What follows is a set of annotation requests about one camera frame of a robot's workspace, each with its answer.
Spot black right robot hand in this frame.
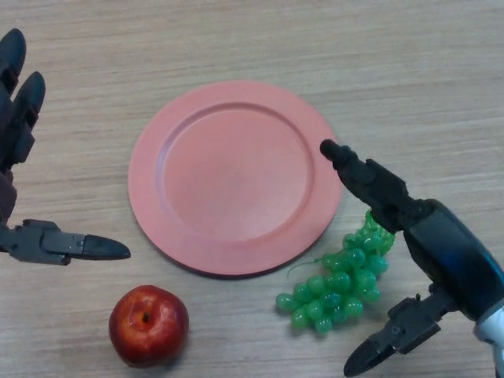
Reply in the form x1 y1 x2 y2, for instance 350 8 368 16
319 139 504 378

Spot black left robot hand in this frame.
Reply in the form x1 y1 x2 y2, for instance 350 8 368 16
0 28 132 265

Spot green grape bunch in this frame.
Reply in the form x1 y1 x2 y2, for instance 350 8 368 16
275 209 396 335

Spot pink round plate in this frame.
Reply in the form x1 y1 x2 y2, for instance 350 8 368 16
128 80 344 280

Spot red apple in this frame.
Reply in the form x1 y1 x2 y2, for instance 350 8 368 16
109 285 190 369

